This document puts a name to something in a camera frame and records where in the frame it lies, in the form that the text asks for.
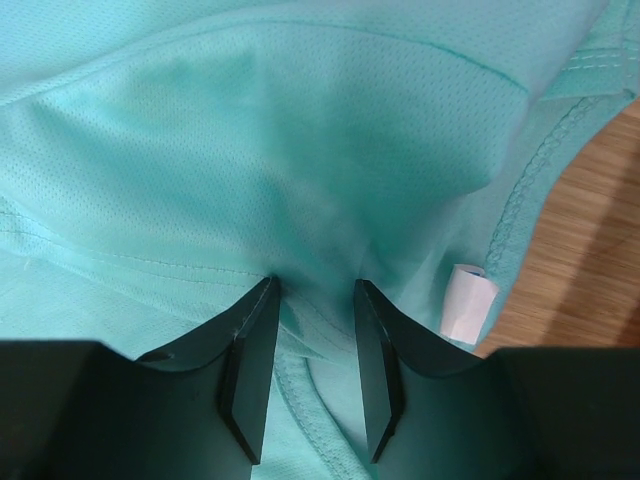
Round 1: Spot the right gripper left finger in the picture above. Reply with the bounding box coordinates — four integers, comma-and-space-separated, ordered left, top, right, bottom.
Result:
1, 278, 280, 479

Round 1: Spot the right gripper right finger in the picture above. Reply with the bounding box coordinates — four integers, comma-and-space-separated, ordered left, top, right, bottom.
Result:
353, 280, 639, 479

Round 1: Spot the teal green t shirt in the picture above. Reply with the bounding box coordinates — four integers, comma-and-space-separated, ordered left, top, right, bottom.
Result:
1, 1, 639, 479

